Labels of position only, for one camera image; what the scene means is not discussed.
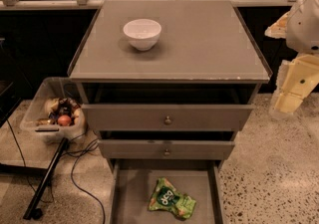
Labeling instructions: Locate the grey drawer cabinet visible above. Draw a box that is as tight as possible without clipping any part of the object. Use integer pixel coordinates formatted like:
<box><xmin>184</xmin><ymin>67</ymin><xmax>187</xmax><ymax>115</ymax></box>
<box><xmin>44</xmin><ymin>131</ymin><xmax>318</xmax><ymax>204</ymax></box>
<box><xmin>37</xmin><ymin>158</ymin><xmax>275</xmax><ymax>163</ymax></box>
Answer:
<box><xmin>67</xmin><ymin>0</ymin><xmax>273</xmax><ymax>224</ymax></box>

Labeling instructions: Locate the black cable on floor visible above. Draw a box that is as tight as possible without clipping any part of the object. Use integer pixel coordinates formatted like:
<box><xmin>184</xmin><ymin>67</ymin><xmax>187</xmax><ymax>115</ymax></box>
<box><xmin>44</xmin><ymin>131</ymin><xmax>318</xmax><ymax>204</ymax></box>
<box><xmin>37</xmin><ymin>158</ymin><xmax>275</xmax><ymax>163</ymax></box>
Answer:
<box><xmin>61</xmin><ymin>129</ymin><xmax>107</xmax><ymax>224</ymax></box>

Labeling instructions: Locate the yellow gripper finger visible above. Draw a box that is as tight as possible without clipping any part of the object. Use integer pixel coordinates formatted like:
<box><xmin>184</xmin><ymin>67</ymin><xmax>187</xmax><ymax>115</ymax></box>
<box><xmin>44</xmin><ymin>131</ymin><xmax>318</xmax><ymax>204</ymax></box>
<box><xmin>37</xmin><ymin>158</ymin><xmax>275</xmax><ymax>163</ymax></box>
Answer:
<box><xmin>265</xmin><ymin>12</ymin><xmax>289</xmax><ymax>39</ymax></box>
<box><xmin>269</xmin><ymin>54</ymin><xmax>319</xmax><ymax>118</ymax></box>

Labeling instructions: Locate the clear plastic bin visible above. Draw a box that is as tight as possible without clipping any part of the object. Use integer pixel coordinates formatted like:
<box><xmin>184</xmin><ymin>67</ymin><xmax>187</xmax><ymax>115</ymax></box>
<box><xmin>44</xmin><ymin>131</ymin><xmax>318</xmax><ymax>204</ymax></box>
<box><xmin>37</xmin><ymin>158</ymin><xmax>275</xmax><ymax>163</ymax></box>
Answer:
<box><xmin>20</xmin><ymin>77</ymin><xmax>87</xmax><ymax>143</ymax></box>

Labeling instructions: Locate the bottom grey drawer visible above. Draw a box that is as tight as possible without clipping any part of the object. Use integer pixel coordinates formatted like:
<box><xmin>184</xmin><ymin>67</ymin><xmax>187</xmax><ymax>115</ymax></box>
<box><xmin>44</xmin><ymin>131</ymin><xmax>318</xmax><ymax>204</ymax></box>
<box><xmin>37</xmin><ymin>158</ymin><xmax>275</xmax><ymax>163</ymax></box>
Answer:
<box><xmin>107</xmin><ymin>159</ymin><xmax>226</xmax><ymax>224</ymax></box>

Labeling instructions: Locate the red apple in bin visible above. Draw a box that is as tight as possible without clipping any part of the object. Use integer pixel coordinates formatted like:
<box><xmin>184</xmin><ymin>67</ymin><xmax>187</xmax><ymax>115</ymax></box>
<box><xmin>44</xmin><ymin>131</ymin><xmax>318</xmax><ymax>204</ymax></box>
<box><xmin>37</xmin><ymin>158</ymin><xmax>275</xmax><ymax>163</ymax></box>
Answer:
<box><xmin>58</xmin><ymin>114</ymin><xmax>72</xmax><ymax>126</ymax></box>

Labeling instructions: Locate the white railing bar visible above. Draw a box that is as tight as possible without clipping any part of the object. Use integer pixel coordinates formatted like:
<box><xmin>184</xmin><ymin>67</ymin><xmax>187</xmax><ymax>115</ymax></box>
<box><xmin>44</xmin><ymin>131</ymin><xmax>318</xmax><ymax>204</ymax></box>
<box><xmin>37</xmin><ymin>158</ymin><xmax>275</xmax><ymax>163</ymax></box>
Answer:
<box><xmin>0</xmin><ymin>0</ymin><xmax>294</xmax><ymax>11</ymax></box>

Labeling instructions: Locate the grey drawer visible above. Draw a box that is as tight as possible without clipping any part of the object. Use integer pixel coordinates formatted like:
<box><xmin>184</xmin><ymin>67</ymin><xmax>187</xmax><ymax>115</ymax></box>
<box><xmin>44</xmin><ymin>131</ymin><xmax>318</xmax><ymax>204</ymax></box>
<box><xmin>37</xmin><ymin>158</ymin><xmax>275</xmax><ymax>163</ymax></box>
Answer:
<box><xmin>99</xmin><ymin>139</ymin><xmax>234</xmax><ymax>160</ymax></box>
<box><xmin>107</xmin><ymin>159</ymin><xmax>226</xmax><ymax>224</ymax></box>
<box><xmin>82</xmin><ymin>104</ymin><xmax>253</xmax><ymax>131</ymax></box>

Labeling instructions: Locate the green rice chip bag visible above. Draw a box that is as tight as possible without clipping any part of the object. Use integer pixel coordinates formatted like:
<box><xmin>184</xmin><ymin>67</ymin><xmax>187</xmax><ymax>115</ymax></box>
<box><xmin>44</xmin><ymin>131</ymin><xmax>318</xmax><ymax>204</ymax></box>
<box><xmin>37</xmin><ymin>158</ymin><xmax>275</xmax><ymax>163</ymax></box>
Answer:
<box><xmin>148</xmin><ymin>177</ymin><xmax>196</xmax><ymax>220</ymax></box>

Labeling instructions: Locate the top grey drawer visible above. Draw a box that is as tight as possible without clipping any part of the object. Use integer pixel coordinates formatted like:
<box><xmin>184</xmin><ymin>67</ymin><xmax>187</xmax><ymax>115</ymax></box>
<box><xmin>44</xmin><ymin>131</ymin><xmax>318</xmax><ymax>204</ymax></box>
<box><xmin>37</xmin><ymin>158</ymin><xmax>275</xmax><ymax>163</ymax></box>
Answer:
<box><xmin>82</xmin><ymin>104</ymin><xmax>253</xmax><ymax>131</ymax></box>

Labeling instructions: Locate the middle grey drawer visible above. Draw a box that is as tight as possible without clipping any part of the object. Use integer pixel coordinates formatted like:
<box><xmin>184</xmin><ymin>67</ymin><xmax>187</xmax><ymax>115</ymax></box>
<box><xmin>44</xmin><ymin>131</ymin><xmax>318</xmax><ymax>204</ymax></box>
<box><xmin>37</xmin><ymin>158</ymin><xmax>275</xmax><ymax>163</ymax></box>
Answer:
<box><xmin>99</xmin><ymin>139</ymin><xmax>234</xmax><ymax>160</ymax></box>

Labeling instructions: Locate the white ceramic bowl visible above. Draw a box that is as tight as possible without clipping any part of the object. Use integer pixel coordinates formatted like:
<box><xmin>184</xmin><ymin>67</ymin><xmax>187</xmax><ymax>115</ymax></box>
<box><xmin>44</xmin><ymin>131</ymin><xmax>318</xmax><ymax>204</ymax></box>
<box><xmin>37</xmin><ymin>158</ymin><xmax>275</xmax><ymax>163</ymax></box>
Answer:
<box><xmin>123</xmin><ymin>19</ymin><xmax>161</xmax><ymax>51</ymax></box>

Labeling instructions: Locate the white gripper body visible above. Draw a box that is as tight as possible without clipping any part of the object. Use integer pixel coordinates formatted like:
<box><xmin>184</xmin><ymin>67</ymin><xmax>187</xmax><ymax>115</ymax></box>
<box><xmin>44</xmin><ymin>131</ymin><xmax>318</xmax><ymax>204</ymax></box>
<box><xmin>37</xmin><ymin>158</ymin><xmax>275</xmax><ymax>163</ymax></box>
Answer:
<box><xmin>286</xmin><ymin>0</ymin><xmax>319</xmax><ymax>54</ymax></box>

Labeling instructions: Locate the black metal leg bar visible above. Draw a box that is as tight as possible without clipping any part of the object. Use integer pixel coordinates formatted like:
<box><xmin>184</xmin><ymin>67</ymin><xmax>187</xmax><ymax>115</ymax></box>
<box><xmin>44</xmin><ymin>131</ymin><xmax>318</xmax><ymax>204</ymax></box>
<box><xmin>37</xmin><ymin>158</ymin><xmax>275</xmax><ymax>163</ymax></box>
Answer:
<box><xmin>23</xmin><ymin>138</ymin><xmax>68</xmax><ymax>220</ymax></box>

